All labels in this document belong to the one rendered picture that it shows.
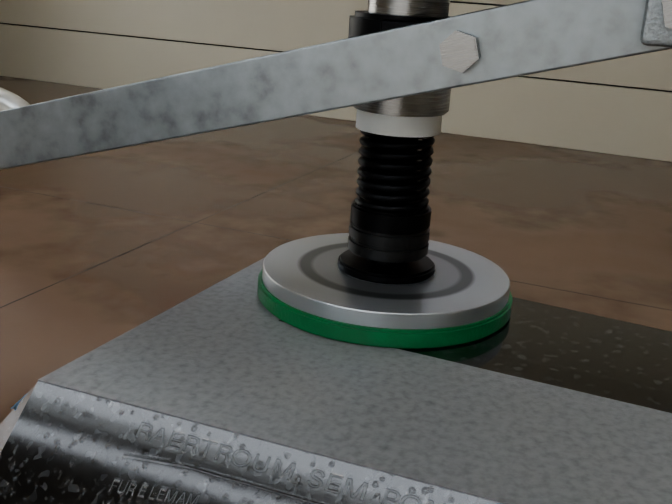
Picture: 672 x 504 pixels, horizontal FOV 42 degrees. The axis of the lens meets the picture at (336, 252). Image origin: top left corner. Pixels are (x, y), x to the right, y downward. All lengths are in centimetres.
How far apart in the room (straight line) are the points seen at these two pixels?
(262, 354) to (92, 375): 12
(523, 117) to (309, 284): 615
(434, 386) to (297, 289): 15
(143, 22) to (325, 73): 742
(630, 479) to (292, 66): 38
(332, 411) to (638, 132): 623
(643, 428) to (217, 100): 40
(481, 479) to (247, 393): 17
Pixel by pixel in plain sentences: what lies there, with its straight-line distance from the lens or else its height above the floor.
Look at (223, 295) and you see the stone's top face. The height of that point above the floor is 87.
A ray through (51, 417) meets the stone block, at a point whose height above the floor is 85.
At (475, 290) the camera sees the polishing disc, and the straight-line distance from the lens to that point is 72.
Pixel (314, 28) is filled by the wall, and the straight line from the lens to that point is 727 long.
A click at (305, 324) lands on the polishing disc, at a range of 67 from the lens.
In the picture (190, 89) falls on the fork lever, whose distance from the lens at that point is 72.
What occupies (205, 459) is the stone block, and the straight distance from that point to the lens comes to 54.
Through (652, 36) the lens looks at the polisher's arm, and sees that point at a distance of 61.
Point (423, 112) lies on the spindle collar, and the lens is 69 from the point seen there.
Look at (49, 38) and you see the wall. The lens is 871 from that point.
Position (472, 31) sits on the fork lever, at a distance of 64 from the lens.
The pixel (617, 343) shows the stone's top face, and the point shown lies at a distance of 73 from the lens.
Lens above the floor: 113
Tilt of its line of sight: 18 degrees down
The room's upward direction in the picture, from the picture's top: 4 degrees clockwise
